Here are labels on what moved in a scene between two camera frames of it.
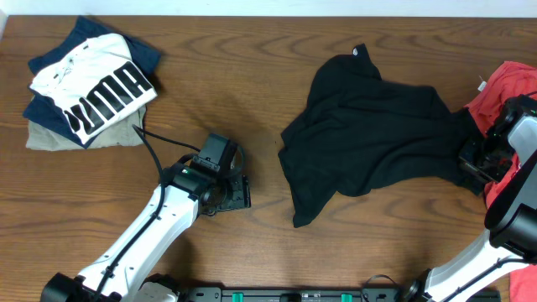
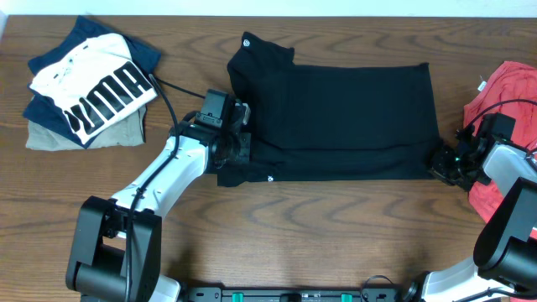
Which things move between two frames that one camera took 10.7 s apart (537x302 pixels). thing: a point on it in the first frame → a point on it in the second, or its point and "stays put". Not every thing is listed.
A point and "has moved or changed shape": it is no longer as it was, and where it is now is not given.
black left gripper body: [240, 195] → [244, 148]
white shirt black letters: [98, 85] stays put
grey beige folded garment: [39, 138] stays put
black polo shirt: [356, 132] has moved or changed shape
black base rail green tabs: [336, 294] stays put
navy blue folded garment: [44, 112] stays put
